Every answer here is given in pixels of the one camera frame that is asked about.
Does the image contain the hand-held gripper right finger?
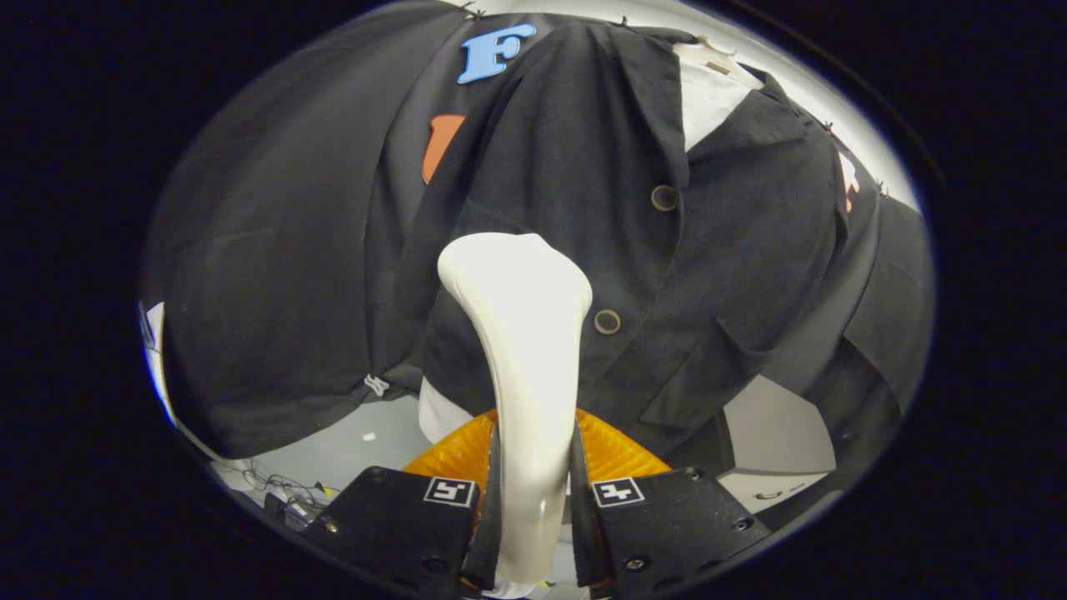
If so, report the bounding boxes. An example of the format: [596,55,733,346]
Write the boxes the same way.
[571,408,772,598]

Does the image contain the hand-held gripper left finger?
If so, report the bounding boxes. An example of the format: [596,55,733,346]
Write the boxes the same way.
[302,410,503,600]

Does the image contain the black suit jacket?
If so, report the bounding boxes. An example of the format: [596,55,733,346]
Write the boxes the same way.
[388,21,884,458]

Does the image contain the dark electronic box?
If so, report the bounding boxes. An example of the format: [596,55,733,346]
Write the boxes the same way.
[265,492,324,533]

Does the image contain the beige cabinet with grey top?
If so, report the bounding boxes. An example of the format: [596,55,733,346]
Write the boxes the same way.
[717,375,838,514]

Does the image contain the black backdrop cloth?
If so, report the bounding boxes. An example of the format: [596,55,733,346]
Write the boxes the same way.
[138,0,934,534]

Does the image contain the white mannequin torso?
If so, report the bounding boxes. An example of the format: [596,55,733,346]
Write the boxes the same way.
[417,40,765,445]

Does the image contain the thin black floor cables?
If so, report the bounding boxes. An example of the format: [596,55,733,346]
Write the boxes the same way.
[210,458,336,503]

